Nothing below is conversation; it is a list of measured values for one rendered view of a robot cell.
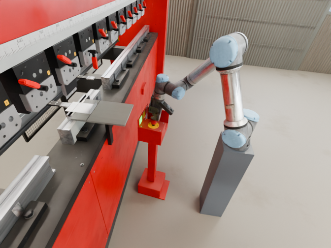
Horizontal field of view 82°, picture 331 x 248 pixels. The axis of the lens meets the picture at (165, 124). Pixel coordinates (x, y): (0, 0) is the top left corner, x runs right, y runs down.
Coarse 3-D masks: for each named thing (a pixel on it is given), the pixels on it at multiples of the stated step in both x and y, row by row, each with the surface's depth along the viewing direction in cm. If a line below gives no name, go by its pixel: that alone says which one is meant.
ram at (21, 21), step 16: (0, 0) 48; (16, 0) 52; (32, 0) 57; (48, 0) 64; (64, 0) 72; (80, 0) 83; (96, 0) 98; (112, 0) 119; (128, 0) 151; (0, 16) 48; (16, 16) 53; (32, 16) 58; (48, 16) 65; (64, 16) 73; (96, 16) 100; (0, 32) 49; (16, 32) 53; (64, 32) 75; (32, 48) 59; (0, 64) 50; (16, 64) 54
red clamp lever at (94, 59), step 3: (90, 51) 94; (93, 51) 93; (96, 51) 94; (93, 54) 95; (93, 57) 96; (96, 57) 96; (93, 60) 96; (96, 60) 97; (93, 63) 97; (96, 63) 98; (93, 66) 98; (96, 66) 98
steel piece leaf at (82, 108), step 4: (80, 104) 100; (84, 104) 100; (88, 104) 100; (92, 104) 100; (96, 104) 100; (76, 108) 97; (80, 108) 97; (84, 108) 97; (88, 108) 97; (92, 108) 95; (76, 112) 94; (80, 112) 94; (84, 112) 95; (88, 112) 95
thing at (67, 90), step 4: (72, 80) 90; (68, 84) 87; (72, 84) 90; (76, 84) 94; (64, 88) 85; (68, 88) 88; (72, 88) 91; (64, 92) 86; (68, 92) 88; (72, 92) 93; (68, 96) 90
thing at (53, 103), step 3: (51, 102) 99; (54, 102) 99; (57, 102) 99; (60, 102) 99; (63, 102) 99; (66, 102) 100; (48, 105) 98; (51, 105) 98; (54, 105) 97; (57, 105) 97; (60, 105) 97; (63, 105) 97; (66, 105) 98
